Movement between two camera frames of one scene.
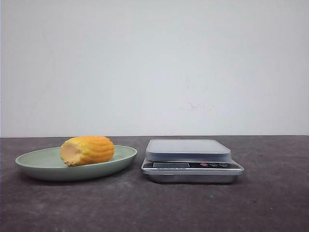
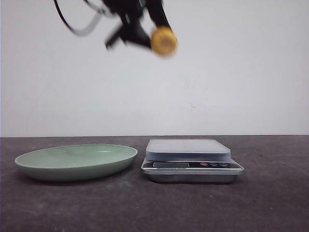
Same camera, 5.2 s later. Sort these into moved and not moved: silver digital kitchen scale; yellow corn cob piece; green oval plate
Moved: yellow corn cob piece
Not moved: silver digital kitchen scale; green oval plate
